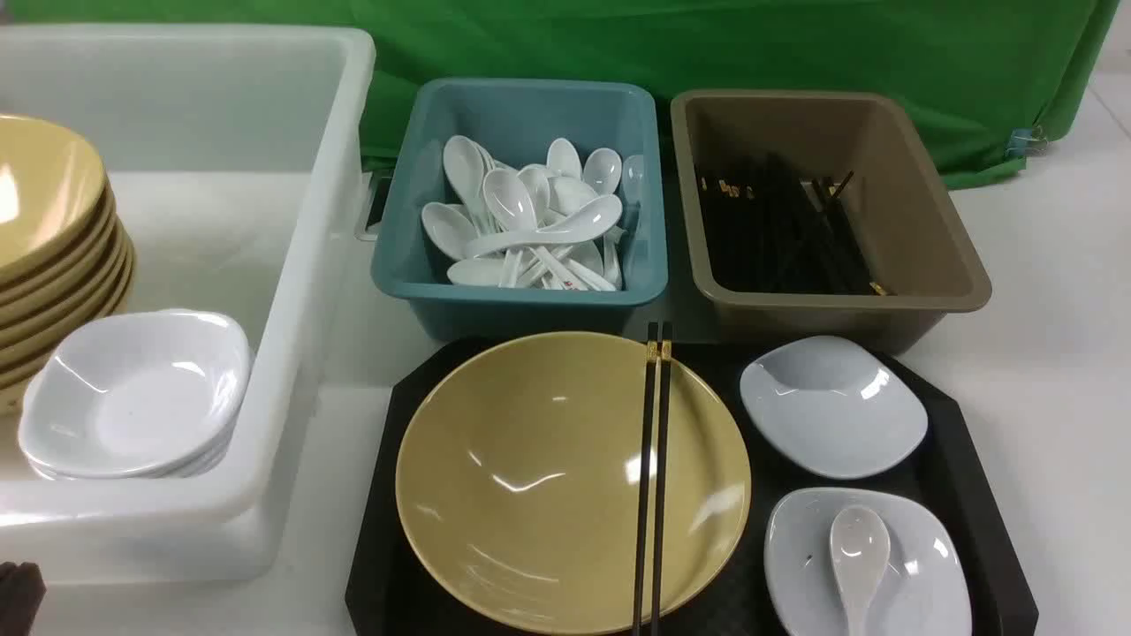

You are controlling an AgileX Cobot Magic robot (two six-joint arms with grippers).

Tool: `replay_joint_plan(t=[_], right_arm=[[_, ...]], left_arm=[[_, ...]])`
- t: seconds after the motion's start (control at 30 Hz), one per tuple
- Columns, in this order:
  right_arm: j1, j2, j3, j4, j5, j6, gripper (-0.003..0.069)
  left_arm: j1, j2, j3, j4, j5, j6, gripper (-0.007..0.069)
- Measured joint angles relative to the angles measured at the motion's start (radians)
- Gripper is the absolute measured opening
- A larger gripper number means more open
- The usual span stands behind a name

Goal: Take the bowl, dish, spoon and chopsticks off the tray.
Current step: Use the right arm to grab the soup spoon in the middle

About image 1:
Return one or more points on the yellow noodle bowl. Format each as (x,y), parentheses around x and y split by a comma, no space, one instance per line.
(517,484)

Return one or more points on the white soup spoon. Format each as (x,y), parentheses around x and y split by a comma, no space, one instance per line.
(860,550)

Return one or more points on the pile of white spoons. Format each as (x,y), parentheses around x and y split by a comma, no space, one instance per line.
(557,225)

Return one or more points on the teal plastic bin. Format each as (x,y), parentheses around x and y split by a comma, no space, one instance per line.
(516,119)

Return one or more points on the pile of black chopsticks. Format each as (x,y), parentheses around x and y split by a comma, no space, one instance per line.
(770,229)

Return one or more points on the brown plastic bin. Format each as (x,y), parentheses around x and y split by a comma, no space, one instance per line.
(910,232)

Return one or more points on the upper white square dish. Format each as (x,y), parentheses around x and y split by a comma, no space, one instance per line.
(833,408)

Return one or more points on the white square dish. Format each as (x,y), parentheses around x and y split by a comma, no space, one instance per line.
(923,592)
(833,408)

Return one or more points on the large white plastic tub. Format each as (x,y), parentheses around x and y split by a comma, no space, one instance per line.
(234,153)

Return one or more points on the stack of white dishes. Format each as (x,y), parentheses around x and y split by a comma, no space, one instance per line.
(137,395)

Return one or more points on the black serving tray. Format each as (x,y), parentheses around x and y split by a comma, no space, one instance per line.
(389,592)

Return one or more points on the lower white square dish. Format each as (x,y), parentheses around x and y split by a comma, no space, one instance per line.
(923,592)

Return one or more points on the blue binder clip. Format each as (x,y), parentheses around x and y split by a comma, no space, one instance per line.
(1025,142)

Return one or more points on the stack of yellow bowls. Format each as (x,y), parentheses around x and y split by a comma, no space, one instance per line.
(66,257)

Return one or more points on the green backdrop cloth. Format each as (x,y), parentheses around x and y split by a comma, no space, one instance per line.
(970,74)

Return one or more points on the dark object at corner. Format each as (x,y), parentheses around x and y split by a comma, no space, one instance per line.
(22,592)

